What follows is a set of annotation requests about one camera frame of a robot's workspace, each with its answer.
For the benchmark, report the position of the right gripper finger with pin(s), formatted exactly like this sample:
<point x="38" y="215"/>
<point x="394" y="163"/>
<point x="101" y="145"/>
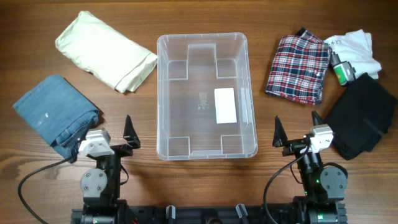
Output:
<point x="280" y="138"/>
<point x="316" y="118"/>

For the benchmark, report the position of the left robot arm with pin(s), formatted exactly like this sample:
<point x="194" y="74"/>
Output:
<point x="101" y="185"/>

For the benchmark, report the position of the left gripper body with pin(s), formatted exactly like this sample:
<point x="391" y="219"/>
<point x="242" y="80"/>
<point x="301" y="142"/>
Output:
<point x="124" y="150"/>

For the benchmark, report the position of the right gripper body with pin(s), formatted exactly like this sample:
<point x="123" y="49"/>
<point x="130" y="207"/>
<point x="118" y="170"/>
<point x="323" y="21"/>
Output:
<point x="293" y="147"/>

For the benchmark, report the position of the black garment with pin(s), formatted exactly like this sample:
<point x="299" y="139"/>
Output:
<point x="360" y="117"/>

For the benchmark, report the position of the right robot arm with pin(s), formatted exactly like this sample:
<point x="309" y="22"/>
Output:
<point x="324" y="184"/>

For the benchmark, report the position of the white printed t-shirt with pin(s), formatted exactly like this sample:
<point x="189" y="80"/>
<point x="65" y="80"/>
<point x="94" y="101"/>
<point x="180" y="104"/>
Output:
<point x="352" y="56"/>

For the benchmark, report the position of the clear plastic storage bin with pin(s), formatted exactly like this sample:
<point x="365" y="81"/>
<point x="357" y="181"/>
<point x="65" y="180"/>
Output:
<point x="189" y="68"/>

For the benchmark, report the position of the cream cloth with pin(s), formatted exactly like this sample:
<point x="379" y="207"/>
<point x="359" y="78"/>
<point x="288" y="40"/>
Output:
<point x="97" y="48"/>

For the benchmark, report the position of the blue jeans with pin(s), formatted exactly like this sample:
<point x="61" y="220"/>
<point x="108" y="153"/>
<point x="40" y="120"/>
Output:
<point x="59" y="113"/>

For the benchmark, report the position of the white label in bin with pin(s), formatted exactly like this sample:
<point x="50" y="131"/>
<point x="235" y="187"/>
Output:
<point x="225" y="105"/>

